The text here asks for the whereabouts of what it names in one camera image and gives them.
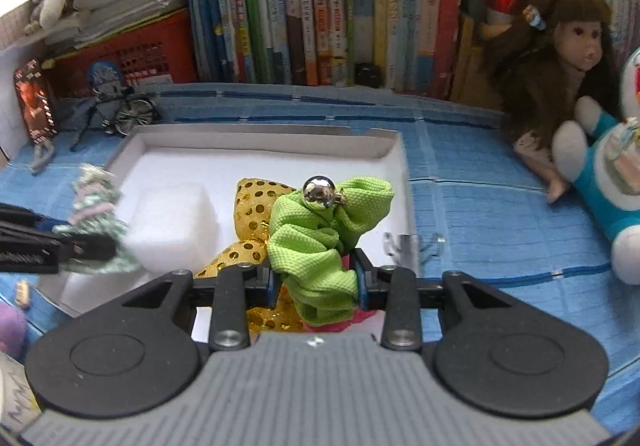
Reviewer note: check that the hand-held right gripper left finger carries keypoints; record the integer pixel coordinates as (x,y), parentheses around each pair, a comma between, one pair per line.
(271,282)

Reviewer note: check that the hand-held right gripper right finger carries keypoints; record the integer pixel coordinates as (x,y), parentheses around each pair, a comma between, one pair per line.
(361,283)

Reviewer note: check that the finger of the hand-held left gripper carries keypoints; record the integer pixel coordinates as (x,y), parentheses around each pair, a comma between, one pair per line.
(90,248)
(20,216)

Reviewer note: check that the striped doll dress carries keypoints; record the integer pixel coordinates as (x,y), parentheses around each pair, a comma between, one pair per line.
(95,206)

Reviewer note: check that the green scrunchie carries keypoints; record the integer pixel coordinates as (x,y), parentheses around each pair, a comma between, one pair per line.
(310,251)

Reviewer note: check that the pink fabric bow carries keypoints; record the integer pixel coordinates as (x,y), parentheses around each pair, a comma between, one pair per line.
(325,327)

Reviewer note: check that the gold sequin bow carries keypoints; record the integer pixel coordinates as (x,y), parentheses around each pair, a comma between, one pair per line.
(252,201)

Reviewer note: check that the white foam block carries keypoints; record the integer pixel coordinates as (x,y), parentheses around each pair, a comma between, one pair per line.
(175,221)

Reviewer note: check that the purple plush toy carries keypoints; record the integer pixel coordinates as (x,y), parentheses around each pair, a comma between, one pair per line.
(10,331)

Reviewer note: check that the white cardboard box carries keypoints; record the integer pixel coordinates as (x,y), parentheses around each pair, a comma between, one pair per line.
(310,150)

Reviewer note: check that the clear plastic clip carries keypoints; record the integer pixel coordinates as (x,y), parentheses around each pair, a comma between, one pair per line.
(407,246)

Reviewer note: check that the grey carabiner clip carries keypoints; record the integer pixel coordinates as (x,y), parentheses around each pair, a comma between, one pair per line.
(42,153)

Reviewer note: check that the small beige toy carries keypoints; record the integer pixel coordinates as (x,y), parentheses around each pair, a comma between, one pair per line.
(22,293)

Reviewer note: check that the silver bell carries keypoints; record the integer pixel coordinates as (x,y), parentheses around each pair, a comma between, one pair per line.
(317,191)

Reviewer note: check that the red black card package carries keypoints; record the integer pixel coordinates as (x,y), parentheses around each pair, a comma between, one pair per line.
(35,105)

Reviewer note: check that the white scribbled paper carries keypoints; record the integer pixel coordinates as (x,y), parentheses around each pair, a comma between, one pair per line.
(15,391)

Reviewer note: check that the blue round tag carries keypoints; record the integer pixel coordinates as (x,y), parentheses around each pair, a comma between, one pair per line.
(105,75)

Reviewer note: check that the small black box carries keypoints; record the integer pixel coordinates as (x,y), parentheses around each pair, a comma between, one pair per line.
(367,74)

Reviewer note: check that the red plastic basket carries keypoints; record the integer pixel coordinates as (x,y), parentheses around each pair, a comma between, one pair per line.
(160,50)

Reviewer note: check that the blue cat plush toy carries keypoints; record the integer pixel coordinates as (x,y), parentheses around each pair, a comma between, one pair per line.
(600,186)

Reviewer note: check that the brown-haired doll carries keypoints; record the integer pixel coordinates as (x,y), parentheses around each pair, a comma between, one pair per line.
(540,75)

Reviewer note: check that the row of upright books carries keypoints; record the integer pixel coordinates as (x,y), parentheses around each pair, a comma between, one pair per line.
(325,0)

